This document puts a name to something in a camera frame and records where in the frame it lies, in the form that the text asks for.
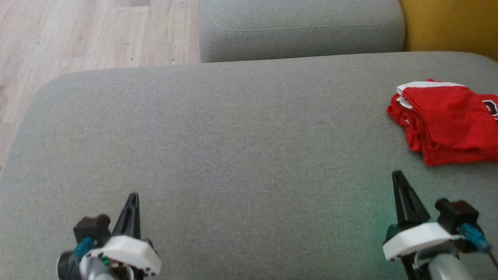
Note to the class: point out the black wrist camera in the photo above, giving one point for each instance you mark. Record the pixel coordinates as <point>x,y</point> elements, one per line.
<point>91,227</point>
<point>457,214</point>

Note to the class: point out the grey sofa seat cushion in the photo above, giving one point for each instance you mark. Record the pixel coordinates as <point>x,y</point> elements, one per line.
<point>233,155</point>

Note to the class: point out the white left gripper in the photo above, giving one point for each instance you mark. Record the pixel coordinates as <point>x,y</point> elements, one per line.
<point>128,252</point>

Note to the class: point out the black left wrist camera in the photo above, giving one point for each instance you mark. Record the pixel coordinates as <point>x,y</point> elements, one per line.
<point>91,227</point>

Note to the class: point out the red white-striped shorts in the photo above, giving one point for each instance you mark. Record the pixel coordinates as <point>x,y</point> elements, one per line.
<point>439,112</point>

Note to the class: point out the red white-sleeved jersey shirt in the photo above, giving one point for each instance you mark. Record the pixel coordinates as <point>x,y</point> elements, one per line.
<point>492,140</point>

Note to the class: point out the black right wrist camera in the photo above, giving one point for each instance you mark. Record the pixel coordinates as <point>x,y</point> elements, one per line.
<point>457,214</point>

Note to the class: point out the grey sofa back cushion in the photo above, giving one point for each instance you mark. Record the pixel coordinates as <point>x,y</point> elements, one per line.
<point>299,27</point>

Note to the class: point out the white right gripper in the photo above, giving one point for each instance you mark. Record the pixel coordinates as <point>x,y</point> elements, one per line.
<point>420,237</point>

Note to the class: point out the yellow cushion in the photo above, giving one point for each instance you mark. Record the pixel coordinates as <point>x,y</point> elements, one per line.
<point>451,23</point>

